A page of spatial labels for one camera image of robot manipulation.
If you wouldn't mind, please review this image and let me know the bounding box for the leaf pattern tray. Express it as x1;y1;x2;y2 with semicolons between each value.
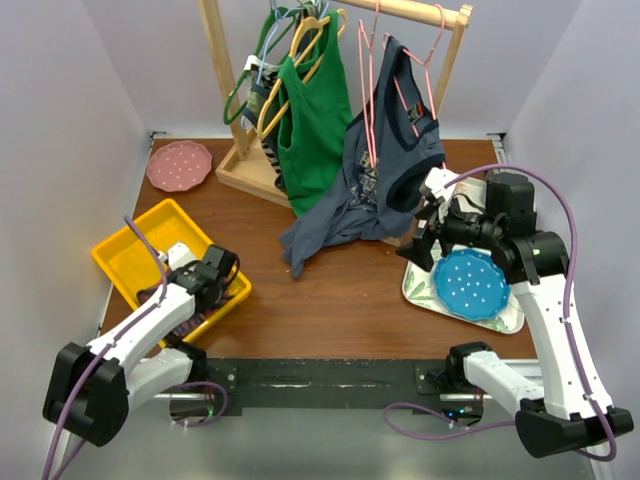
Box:
402;174;536;335

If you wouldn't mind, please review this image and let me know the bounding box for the green hanger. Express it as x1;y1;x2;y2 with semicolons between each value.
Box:
223;2;300;126

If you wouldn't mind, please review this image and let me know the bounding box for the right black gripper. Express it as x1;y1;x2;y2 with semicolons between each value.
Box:
396;192;502;271

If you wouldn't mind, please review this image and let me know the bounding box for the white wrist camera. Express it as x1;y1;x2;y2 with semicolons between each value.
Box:
167;242;197;271
419;167;458;200

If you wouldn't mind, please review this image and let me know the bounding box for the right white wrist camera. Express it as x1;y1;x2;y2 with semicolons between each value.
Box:
419;167;458;200

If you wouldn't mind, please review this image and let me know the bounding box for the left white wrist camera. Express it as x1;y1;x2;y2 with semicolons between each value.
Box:
167;242;197;271

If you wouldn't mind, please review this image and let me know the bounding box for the wooden clothes rack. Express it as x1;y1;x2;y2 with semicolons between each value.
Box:
197;0;474;247

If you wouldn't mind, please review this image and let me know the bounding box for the zebra pattern garment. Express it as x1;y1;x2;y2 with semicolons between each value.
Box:
243;57;287;194

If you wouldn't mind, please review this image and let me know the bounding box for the yellow hanger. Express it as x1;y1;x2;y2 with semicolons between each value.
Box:
256;9;350;143

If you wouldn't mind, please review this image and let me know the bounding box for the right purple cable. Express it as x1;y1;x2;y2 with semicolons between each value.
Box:
383;164;617;460

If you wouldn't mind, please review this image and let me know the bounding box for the navy blue tank top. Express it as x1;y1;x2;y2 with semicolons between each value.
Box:
280;36;446;277

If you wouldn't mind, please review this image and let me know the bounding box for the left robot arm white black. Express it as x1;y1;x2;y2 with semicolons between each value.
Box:
42;245;239;446

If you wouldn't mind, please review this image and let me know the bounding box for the black mounting base plate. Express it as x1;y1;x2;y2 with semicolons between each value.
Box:
169;357;485;426

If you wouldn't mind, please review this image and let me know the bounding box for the yellow plastic tray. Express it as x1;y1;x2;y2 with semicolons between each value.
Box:
92;199;252;343

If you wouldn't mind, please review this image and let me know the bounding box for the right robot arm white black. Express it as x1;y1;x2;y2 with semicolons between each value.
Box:
398;165;634;458

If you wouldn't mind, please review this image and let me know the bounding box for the green tank top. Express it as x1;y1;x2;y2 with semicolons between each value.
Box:
277;11;352;217

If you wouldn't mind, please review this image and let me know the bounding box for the light blue hanger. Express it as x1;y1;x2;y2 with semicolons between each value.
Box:
240;0;331;130

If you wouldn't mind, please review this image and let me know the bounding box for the blue dotted plate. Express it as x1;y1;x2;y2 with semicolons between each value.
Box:
433;248;511;320

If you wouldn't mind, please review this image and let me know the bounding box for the pink wire hanger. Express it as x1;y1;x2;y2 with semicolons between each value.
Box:
357;1;380;169
374;33;445;193

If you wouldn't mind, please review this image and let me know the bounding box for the pink dotted plate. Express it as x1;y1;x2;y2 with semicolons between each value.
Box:
146;140;212;193

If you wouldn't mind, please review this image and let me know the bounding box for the red tank top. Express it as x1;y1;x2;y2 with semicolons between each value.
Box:
136;286;234;339

